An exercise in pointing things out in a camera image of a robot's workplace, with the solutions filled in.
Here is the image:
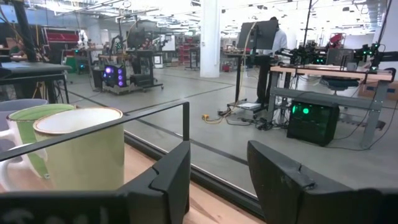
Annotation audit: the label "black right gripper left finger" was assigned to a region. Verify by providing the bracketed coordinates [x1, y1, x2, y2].
[118, 140, 191, 224]

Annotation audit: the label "wooden shelf black metal frame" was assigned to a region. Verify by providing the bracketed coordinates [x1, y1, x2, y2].
[0, 100, 191, 194]

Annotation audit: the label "black robot workstation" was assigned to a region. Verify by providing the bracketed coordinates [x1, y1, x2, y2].
[98, 27, 165, 91]

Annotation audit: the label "white mug green inside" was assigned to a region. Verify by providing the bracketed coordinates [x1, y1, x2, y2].
[0, 103, 76, 180]

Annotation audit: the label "white building pillar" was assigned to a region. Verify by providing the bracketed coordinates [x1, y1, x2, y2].
[200, 0, 221, 78]

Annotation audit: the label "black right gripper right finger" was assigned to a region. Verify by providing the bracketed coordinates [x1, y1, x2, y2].
[247, 139, 398, 224]

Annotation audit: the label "brown cardboard box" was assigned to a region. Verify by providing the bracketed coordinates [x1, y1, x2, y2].
[357, 79, 398, 101]

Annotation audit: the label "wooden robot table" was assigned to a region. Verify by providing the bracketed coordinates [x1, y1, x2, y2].
[267, 63, 395, 149]

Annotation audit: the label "person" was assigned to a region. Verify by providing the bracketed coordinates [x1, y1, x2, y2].
[269, 16, 289, 58]

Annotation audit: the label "black computer purple lights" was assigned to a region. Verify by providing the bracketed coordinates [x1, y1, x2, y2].
[101, 64, 127, 88]

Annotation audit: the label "black computer green lights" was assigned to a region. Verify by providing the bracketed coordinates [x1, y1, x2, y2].
[286, 100, 340, 147]

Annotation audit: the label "blue grey mug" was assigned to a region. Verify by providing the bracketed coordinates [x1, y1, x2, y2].
[0, 98, 49, 153]

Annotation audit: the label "red storage shelf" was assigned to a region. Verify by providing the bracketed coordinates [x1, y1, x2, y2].
[43, 27, 80, 44]

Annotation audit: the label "black office chair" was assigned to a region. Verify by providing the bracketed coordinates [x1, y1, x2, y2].
[320, 74, 361, 95]

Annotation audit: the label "computer monitor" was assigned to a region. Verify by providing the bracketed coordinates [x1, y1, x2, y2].
[0, 61, 73, 104]

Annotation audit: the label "black vertical pole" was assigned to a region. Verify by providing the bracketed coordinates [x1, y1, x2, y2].
[12, 0, 37, 63]

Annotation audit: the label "yellow floor cable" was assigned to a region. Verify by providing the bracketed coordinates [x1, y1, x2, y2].
[201, 113, 219, 124]

